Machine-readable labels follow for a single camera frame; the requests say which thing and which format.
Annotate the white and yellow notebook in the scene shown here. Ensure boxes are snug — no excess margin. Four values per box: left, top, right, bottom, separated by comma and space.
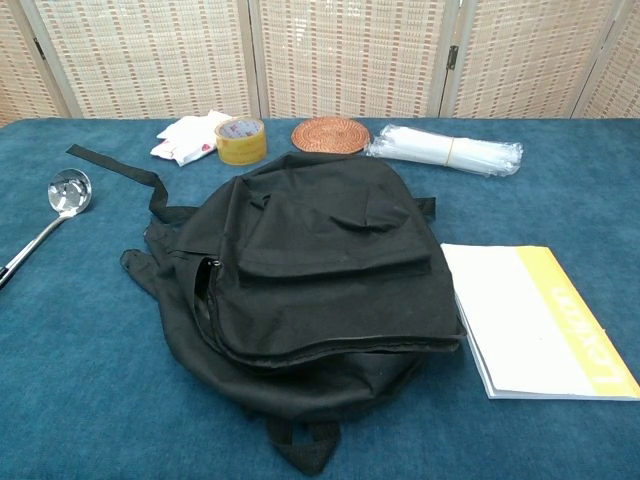
439, 243, 640, 401

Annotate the round woven rattan coaster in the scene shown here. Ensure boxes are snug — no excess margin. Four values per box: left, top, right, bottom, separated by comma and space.
291, 116, 374, 154

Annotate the woven folding screen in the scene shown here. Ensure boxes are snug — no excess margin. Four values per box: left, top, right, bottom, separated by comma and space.
0, 0, 640, 121

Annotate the stainless steel ladle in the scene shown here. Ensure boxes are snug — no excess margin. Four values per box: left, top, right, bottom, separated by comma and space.
0, 168, 94, 291

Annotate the bundle of wrapped white straws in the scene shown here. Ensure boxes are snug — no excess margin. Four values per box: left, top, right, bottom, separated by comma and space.
364, 123, 524, 177

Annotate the clear packing tape roll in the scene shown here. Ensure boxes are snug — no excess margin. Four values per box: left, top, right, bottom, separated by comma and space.
214, 116, 268, 165

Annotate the black fabric backpack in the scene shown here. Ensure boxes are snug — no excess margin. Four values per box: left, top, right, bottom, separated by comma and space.
66, 143, 469, 475

